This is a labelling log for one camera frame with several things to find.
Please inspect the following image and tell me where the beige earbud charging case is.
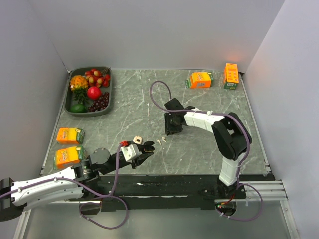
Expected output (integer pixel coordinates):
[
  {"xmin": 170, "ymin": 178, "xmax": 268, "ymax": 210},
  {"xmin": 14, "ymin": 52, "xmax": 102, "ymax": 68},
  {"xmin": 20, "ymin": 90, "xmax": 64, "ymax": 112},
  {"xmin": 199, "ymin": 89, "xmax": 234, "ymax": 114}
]
[{"xmin": 133, "ymin": 136, "xmax": 143, "ymax": 144}]

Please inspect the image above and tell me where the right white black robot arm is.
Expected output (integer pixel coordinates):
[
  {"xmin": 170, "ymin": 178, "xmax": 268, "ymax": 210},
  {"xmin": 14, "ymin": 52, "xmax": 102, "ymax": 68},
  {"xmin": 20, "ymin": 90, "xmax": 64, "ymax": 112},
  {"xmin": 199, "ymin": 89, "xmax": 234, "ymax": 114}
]
[{"xmin": 164, "ymin": 98, "xmax": 252, "ymax": 198}]

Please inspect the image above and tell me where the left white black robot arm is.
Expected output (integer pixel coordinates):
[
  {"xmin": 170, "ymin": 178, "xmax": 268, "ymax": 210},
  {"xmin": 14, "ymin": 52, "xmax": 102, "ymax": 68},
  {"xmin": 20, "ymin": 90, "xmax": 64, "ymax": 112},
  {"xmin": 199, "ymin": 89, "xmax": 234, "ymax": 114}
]
[{"xmin": 0, "ymin": 141, "xmax": 155, "ymax": 222}]

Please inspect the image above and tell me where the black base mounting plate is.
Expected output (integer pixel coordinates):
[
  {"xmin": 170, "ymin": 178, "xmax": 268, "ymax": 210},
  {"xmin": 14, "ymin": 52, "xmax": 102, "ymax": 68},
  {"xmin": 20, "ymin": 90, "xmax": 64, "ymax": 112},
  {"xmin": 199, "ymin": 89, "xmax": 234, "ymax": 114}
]
[{"xmin": 68, "ymin": 174, "xmax": 252, "ymax": 212}]

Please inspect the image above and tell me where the orange box top centre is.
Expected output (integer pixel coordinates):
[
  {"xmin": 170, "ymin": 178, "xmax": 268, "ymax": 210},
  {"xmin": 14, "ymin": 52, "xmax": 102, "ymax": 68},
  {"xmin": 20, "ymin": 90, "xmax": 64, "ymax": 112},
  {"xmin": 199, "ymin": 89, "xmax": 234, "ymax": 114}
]
[{"xmin": 185, "ymin": 72, "xmax": 214, "ymax": 89}]

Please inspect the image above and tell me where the orange box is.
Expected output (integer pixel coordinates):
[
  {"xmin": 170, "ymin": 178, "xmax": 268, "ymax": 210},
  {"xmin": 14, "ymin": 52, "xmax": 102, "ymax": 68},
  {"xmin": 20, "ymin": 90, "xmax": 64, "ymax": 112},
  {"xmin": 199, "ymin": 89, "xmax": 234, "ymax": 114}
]
[
  {"xmin": 54, "ymin": 145, "xmax": 88, "ymax": 170},
  {"xmin": 185, "ymin": 72, "xmax": 214, "ymax": 89},
  {"xmin": 56, "ymin": 128, "xmax": 85, "ymax": 145}
]

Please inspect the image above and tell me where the orange box lower left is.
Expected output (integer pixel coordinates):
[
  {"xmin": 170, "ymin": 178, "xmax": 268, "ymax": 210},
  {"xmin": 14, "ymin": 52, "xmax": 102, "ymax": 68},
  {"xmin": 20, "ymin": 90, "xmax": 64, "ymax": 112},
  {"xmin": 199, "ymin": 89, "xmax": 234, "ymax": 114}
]
[{"xmin": 54, "ymin": 145, "xmax": 88, "ymax": 170}]

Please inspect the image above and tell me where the dark purple grape bunch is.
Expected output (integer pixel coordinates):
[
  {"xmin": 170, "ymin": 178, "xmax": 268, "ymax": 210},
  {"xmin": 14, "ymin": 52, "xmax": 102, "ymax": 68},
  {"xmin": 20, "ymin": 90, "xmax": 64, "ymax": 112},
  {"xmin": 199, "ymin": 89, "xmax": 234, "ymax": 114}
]
[{"xmin": 88, "ymin": 92, "xmax": 110, "ymax": 112}]

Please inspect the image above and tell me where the orange box upper left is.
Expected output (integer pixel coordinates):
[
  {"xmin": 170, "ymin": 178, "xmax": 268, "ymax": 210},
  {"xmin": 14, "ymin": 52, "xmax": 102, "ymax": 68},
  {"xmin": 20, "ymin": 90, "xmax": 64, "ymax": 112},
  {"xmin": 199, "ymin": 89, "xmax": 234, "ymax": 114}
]
[{"xmin": 56, "ymin": 128, "xmax": 85, "ymax": 145}]

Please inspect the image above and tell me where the green toy avocado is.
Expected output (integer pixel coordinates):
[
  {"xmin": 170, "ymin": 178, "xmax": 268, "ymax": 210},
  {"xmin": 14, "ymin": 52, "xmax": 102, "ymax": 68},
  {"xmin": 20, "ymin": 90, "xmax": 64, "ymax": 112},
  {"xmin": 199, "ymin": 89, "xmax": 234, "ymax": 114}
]
[{"xmin": 70, "ymin": 104, "xmax": 87, "ymax": 113}]

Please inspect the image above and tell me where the orange green carton upright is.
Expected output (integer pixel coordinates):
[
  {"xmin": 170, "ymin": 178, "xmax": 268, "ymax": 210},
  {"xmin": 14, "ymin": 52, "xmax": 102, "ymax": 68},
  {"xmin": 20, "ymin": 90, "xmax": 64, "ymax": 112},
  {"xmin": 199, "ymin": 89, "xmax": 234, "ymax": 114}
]
[{"xmin": 223, "ymin": 63, "xmax": 239, "ymax": 90}]

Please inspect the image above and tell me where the red toy apple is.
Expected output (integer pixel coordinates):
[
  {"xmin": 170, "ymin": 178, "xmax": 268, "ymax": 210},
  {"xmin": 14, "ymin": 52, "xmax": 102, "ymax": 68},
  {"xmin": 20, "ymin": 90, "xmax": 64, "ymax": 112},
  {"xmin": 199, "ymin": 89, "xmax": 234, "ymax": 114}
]
[{"xmin": 87, "ymin": 86, "xmax": 102, "ymax": 100}]

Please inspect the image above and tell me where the dark green fruit tray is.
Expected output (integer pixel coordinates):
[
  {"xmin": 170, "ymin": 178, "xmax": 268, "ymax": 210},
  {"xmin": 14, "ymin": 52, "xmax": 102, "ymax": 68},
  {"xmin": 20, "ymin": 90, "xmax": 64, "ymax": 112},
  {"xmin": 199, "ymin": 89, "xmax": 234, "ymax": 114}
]
[{"xmin": 64, "ymin": 67, "xmax": 113, "ymax": 117}]

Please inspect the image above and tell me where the red yellow cherry bunch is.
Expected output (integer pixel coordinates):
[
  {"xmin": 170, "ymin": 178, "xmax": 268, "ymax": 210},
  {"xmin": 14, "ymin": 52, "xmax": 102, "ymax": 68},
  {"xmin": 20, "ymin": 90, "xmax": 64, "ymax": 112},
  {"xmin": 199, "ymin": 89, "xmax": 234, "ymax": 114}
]
[{"xmin": 84, "ymin": 68, "xmax": 111, "ymax": 88}]

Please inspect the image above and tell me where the orange yellow toy pineapple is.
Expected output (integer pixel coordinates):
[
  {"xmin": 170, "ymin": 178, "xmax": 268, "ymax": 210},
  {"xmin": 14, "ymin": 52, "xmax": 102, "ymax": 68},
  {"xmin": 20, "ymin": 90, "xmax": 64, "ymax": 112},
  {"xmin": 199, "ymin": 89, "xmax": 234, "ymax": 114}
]
[{"xmin": 69, "ymin": 75, "xmax": 88, "ymax": 105}]

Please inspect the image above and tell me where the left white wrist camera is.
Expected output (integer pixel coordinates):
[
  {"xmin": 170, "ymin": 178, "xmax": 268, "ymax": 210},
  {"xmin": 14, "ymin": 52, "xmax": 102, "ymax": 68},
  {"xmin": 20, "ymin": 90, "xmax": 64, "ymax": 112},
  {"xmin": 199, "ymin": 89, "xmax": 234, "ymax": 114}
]
[{"xmin": 120, "ymin": 141, "xmax": 141, "ymax": 163}]

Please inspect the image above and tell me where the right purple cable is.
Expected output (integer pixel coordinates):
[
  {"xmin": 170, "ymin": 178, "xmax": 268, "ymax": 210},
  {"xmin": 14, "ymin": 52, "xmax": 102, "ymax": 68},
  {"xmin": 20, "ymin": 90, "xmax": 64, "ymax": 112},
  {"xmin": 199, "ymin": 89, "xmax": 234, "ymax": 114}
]
[{"xmin": 149, "ymin": 81, "xmax": 264, "ymax": 222}]

